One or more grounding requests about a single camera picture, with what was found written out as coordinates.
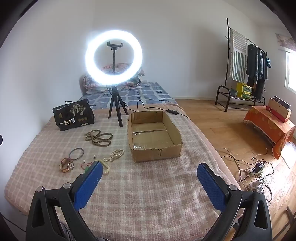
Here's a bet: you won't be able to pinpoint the cream bead bracelet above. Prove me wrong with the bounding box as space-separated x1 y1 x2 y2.
99 160 111 175

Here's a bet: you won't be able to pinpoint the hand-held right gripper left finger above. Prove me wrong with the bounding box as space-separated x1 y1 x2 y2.
26 161 103 241

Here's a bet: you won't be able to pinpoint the black metal clothes rack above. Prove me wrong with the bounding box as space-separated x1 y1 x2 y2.
215 18 269 112

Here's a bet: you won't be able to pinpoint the folded floral quilt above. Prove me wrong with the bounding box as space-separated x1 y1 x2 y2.
83 74 142 95

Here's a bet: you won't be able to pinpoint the dark hanging clothes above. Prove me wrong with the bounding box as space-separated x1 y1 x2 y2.
245 44 268 99

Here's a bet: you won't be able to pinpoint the bright window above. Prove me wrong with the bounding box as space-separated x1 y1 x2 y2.
285 50 296 94

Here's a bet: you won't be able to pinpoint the cardboard box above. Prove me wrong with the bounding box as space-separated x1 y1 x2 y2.
127 110 183 163

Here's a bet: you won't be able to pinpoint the brown wooden bead necklace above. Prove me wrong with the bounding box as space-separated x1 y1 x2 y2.
85 130 113 146

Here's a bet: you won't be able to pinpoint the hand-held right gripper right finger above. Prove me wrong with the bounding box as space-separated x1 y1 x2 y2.
196 163 273 241

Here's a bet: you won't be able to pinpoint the white ring light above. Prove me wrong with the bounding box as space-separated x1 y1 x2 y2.
85 30 143 85

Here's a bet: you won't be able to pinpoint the tan gift box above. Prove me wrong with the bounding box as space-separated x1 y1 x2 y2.
269 98 292 119

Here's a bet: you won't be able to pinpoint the black cable with controller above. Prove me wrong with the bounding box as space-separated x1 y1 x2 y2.
125 100 192 121

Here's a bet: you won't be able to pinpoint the black mini tripod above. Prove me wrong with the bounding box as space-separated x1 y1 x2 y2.
108 86 129 127

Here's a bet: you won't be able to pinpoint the power strip with plugs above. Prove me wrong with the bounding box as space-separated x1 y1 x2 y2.
247 162 265 177

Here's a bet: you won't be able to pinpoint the dark bangle bracelet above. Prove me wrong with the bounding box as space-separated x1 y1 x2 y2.
69 148 85 160

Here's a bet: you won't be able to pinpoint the white pearl necklace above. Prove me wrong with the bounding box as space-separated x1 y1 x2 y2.
103 149 125 163

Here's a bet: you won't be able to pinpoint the striped hanging cloth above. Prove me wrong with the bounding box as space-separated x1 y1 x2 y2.
228 29 248 82

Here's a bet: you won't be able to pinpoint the floral curtain valance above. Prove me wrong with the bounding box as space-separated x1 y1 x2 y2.
275 32 296 51

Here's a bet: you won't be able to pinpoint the tangle of floor cables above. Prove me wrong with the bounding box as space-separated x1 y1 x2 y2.
217 147 278 202

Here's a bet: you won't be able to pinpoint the dark blue flat box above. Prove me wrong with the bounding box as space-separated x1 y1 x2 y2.
273 95 291 110

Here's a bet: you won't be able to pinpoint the blue patterned bed sheet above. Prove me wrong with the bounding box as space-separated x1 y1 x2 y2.
76 82 177 110

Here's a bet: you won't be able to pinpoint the black printed snack bag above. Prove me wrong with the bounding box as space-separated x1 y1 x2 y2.
52 98 95 131

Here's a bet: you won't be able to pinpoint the red string bracelet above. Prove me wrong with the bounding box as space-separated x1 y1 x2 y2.
81 161 93 173

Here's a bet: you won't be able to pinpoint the red flat box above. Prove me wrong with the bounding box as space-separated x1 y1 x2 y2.
266 105 289 123

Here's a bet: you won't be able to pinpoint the yellow carton box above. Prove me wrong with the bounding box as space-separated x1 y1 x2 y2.
236 82 252 99

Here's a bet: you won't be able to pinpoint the orange cloth covered table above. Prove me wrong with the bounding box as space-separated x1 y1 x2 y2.
243 105 296 159

